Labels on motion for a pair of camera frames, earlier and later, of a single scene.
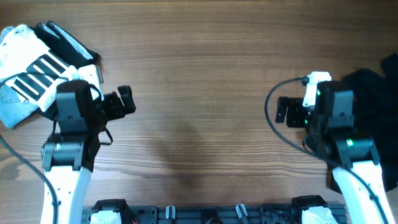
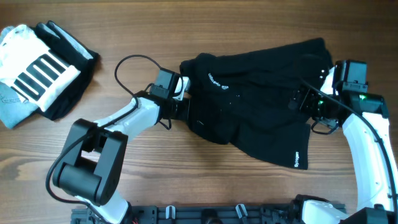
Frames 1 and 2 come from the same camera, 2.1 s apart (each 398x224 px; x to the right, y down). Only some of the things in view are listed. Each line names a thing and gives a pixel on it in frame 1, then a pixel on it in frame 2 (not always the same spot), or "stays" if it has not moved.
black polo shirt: (375, 95) → (244, 98)
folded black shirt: (69, 49) stays
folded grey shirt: (13, 110) stays
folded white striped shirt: (30, 68) stays
